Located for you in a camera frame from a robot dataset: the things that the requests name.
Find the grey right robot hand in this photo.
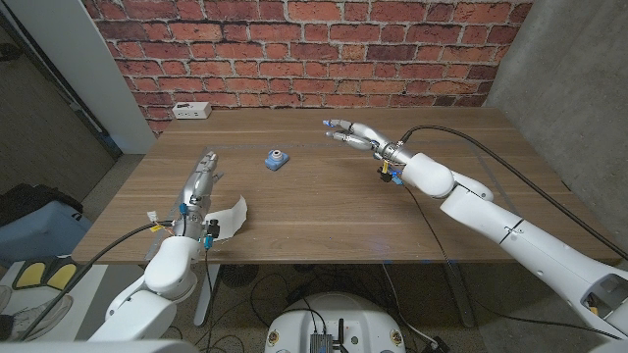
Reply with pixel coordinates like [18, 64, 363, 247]
[322, 118, 401, 163]

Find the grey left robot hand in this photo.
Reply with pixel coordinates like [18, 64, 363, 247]
[180, 150, 226, 211]

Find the white paper shipping label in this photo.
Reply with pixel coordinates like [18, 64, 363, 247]
[203, 194, 249, 241]

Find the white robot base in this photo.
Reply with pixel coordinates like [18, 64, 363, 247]
[264, 292, 407, 353]

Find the white power strip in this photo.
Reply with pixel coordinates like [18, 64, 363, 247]
[171, 101, 213, 121]

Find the black floor fan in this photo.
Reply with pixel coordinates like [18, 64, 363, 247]
[219, 264, 260, 289]

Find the red brick printed backdrop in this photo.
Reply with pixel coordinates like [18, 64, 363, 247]
[80, 0, 534, 136]

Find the white table leg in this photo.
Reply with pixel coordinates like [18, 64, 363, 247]
[193, 263, 221, 328]

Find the black yellow foot pedal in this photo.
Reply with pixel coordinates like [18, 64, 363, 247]
[13, 258, 49, 290]
[45, 258, 79, 291]

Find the black bag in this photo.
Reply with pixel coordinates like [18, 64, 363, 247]
[0, 183, 84, 227]

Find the grey table leg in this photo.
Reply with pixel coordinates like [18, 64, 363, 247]
[444, 262, 476, 328]

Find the grey electronics box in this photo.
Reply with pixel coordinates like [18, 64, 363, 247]
[309, 332, 334, 353]

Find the white floor mat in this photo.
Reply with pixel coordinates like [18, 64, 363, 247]
[0, 262, 109, 343]

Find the grey sneaker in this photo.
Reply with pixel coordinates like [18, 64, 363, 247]
[0, 293, 74, 343]

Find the yellow tagged wire connector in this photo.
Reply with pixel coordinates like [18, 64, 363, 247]
[146, 210, 176, 234]

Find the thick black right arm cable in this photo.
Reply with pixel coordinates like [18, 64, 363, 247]
[399, 124, 628, 262]

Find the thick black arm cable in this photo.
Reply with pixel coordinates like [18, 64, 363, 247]
[399, 124, 628, 262]
[17, 221, 176, 342]

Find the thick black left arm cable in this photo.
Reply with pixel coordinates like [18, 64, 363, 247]
[17, 221, 176, 342]

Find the blue toy camera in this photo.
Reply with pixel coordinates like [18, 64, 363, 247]
[264, 149, 290, 172]

